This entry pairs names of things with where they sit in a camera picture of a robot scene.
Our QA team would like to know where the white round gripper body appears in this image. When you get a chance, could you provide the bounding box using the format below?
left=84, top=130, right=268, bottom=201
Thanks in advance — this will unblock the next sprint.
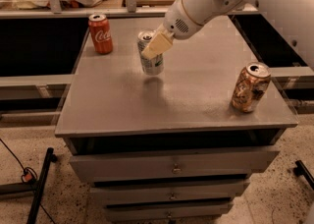
left=163, top=0, right=210, bottom=40

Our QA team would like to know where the silver green 7up can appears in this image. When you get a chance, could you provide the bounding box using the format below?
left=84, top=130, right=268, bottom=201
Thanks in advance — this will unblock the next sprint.
left=137, top=28, right=164, bottom=76

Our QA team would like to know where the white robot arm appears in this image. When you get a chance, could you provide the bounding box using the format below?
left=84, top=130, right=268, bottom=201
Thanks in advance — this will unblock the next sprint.
left=142, top=0, right=314, bottom=67

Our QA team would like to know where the red coke can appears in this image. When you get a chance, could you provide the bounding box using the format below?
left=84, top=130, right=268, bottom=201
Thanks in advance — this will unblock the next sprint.
left=88, top=14, right=113, bottom=54

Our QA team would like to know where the orange patterned soda can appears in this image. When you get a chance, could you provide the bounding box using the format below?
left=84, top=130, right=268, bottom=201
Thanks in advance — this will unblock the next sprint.
left=231, top=62, right=271, bottom=113

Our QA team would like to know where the grey drawer cabinet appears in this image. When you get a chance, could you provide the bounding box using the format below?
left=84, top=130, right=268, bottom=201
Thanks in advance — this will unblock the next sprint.
left=55, top=17, right=297, bottom=213

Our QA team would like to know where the grey metal railing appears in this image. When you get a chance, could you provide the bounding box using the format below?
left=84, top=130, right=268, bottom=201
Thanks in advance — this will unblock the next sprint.
left=0, top=0, right=176, bottom=19

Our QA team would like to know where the top grey drawer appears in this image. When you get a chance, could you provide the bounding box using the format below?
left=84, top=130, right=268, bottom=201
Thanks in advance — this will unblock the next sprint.
left=70, top=146, right=279, bottom=182

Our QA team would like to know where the grey drawer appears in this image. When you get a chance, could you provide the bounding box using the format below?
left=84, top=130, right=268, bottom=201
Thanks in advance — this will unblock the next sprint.
left=90, top=179, right=249, bottom=205
left=105, top=201, right=233, bottom=222
left=70, top=146, right=279, bottom=182

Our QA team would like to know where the middle grey drawer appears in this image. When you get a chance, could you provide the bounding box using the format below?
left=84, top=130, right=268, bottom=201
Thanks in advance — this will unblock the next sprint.
left=90, top=179, right=249, bottom=205

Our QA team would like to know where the bottom grey drawer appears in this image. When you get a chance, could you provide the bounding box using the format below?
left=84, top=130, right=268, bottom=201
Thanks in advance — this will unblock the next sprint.
left=105, top=201, right=233, bottom=222

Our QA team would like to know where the black stand leg right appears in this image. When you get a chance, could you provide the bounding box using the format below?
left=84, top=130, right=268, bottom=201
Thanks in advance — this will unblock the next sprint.
left=293, top=160, right=314, bottom=191

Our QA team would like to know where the black stand leg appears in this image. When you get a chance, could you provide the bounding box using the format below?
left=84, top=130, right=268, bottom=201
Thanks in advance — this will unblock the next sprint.
left=293, top=160, right=314, bottom=191
left=0, top=147, right=58, bottom=224

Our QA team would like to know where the black stand leg left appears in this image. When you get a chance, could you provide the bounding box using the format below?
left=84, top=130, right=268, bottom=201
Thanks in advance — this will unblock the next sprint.
left=0, top=147, right=58, bottom=224

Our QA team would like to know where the black cable with red clip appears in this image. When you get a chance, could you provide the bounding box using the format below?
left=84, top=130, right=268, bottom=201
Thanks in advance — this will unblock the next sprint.
left=0, top=139, right=57, bottom=224

